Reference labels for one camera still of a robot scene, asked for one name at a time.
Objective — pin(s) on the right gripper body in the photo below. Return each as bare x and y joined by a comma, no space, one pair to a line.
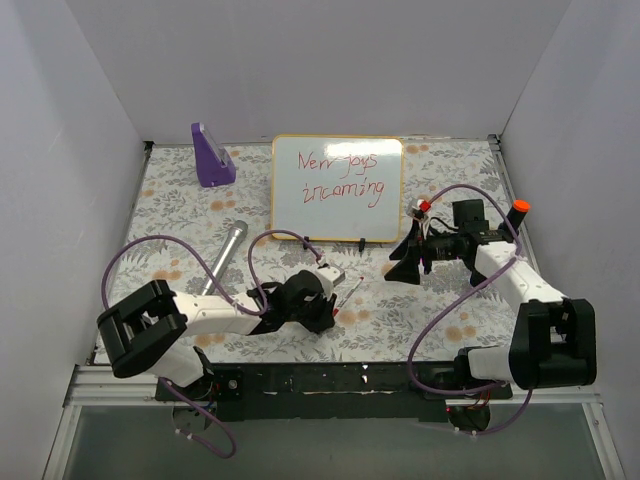
425,248

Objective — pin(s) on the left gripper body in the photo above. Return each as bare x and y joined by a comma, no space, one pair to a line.
320,310

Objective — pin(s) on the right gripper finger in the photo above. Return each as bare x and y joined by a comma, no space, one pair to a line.
413,238
405,271

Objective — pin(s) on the red whiteboard marker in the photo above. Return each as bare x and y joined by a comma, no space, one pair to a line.
348,296

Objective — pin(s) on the yellow framed whiteboard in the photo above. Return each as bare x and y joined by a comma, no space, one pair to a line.
337,188

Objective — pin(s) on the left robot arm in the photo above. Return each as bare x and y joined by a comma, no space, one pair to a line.
142,333

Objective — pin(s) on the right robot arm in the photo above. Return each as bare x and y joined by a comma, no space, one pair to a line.
554,339

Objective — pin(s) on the floral table mat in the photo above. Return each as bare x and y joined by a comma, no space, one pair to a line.
178,227

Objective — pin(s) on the silver microphone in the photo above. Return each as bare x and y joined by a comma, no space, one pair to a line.
235,236

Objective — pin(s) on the purple wedge stand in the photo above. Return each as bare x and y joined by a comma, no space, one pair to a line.
214,166

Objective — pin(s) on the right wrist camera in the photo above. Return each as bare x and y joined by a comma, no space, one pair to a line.
418,210

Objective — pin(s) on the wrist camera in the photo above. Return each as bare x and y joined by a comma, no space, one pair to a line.
330,277
418,210

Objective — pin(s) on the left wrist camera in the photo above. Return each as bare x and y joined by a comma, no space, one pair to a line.
330,277

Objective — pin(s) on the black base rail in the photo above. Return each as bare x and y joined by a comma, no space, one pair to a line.
318,391

